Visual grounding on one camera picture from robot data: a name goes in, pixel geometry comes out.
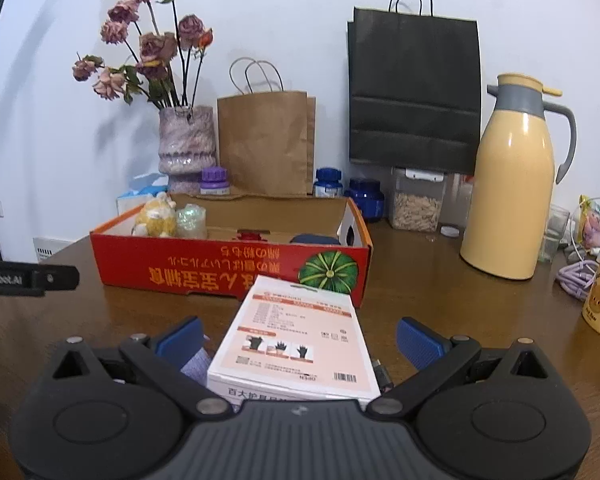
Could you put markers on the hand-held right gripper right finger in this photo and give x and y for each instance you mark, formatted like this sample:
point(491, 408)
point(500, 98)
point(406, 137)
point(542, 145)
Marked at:
point(419, 342)

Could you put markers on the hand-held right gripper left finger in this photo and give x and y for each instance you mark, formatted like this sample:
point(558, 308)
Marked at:
point(180, 342)

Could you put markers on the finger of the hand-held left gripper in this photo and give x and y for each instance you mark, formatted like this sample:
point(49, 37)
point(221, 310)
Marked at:
point(62, 278)

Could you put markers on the purple knitted pouch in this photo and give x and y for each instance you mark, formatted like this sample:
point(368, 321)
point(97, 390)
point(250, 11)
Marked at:
point(197, 367)

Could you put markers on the red cardboard box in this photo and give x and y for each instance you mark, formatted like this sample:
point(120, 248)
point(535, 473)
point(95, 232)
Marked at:
point(180, 270)

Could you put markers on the white product box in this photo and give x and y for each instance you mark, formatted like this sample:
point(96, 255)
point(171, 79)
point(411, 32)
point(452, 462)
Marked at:
point(290, 330)

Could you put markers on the yellow plush toy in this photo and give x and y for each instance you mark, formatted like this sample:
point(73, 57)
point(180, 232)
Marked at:
point(155, 215)

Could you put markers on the iridescent plastic wrap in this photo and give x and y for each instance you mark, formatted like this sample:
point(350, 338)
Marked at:
point(191, 222)

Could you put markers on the red rose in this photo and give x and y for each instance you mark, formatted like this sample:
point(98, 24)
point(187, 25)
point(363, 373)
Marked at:
point(252, 236)

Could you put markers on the dark blue case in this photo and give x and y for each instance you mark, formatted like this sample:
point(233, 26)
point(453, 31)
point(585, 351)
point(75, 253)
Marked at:
point(315, 240)

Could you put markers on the clear glass cup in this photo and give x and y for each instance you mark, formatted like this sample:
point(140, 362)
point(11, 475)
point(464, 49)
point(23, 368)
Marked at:
point(552, 235)

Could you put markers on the blue tissue box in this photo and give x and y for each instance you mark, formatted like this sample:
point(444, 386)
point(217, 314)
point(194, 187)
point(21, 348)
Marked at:
point(130, 202)

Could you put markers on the small white lid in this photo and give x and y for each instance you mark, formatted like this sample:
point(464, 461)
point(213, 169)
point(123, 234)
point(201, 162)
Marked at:
point(450, 231)

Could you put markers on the clear container of nuts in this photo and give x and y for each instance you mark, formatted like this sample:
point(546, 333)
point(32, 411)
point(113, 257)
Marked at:
point(416, 205)

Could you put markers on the empty clear container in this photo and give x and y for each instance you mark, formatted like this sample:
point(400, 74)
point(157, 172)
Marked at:
point(460, 200)

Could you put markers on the dark blue jar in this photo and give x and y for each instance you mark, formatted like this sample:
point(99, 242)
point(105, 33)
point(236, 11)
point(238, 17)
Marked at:
point(365, 200)

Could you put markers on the purple lid bottle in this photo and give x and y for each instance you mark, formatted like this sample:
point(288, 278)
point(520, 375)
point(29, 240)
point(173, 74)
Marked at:
point(214, 180)

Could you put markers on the yellow thermos jug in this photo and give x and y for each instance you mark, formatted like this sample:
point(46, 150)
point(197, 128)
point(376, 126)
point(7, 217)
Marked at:
point(510, 185)

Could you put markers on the blue lid white bottle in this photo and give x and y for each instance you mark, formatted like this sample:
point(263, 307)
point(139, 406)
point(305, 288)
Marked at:
point(328, 182)

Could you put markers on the mottled purple ceramic vase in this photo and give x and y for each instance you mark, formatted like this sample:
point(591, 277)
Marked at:
point(187, 140)

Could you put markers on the brown paper bag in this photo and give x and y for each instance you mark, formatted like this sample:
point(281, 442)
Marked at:
point(265, 145)

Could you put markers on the clear snack bag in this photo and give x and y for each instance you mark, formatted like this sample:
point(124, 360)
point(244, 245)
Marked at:
point(597, 222)

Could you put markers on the dried pink rose bouquet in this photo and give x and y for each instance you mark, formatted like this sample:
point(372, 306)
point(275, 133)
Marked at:
point(152, 45)

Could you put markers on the black paper bag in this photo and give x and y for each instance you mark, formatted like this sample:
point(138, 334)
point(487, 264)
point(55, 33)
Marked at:
point(415, 90)

